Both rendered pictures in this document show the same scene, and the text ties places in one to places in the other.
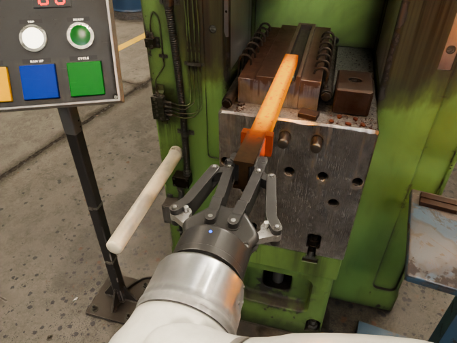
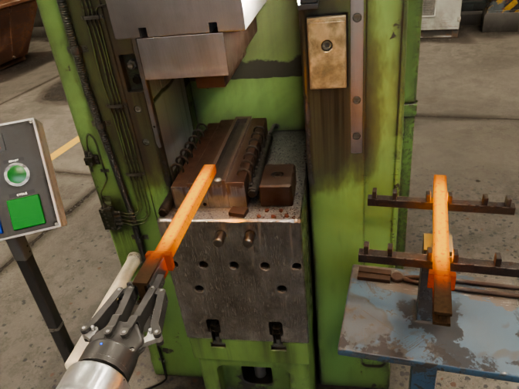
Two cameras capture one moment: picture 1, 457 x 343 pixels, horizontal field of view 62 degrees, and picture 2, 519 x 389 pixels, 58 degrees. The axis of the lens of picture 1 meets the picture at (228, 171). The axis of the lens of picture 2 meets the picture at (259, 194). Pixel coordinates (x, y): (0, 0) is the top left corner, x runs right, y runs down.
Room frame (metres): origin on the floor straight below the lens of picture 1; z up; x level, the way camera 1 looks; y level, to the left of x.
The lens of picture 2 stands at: (-0.22, -0.20, 1.59)
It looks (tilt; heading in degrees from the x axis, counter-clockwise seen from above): 31 degrees down; 357
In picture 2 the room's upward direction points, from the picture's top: 7 degrees counter-clockwise
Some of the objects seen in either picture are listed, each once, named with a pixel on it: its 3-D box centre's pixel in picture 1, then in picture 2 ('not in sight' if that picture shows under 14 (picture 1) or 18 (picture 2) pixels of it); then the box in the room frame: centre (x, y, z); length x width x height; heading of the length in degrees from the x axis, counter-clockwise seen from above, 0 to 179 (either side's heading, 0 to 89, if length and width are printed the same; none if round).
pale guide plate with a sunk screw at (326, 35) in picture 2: not in sight; (327, 53); (0.90, -0.46, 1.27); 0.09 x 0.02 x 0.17; 75
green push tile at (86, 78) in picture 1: (86, 79); (26, 211); (0.82, 0.32, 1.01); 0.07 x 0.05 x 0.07; 100
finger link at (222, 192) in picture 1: (220, 198); (122, 314); (0.34, 0.01, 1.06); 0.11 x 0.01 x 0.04; 169
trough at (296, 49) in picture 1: (299, 47); (231, 146); (1.06, -0.20, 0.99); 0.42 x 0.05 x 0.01; 165
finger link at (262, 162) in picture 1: (266, 173); (161, 287); (0.39, -0.05, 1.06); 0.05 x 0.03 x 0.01; 164
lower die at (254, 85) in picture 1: (289, 59); (225, 157); (1.06, -0.17, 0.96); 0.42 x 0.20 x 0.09; 165
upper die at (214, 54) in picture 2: not in sight; (205, 34); (1.06, -0.17, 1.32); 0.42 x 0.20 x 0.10; 165
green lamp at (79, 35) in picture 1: (80, 35); (16, 174); (0.86, 0.33, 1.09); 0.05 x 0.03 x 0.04; 75
